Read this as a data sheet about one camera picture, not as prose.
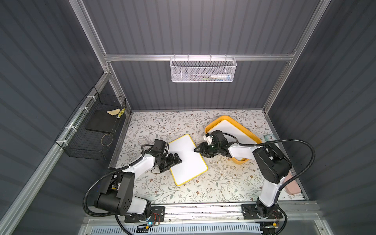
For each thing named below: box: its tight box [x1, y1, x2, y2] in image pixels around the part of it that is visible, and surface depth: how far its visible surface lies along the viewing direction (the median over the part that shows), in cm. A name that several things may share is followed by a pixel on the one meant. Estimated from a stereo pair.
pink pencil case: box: [284, 170, 302, 195], surface depth 81 cm
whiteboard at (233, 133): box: [209, 119, 257, 144], surface depth 105 cm
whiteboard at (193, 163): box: [168, 134, 209, 187], surface depth 91 cm
